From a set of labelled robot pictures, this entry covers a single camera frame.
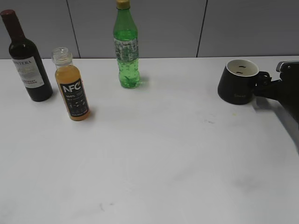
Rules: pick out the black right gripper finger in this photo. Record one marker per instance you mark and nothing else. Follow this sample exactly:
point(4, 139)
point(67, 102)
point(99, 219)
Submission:
point(270, 90)

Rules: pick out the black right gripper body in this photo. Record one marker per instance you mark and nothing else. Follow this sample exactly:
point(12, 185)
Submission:
point(287, 91)

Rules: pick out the black mug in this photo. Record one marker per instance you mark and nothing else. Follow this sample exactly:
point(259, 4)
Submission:
point(238, 81)

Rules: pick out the NFC orange juice bottle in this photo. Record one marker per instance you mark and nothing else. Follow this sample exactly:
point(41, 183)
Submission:
point(70, 84)

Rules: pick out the green soda bottle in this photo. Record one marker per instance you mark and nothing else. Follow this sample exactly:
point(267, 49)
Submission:
point(126, 45)

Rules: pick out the red wine bottle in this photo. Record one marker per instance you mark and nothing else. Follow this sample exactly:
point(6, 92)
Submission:
point(26, 59)

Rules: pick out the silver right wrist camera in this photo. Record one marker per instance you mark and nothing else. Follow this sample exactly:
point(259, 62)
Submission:
point(287, 66)

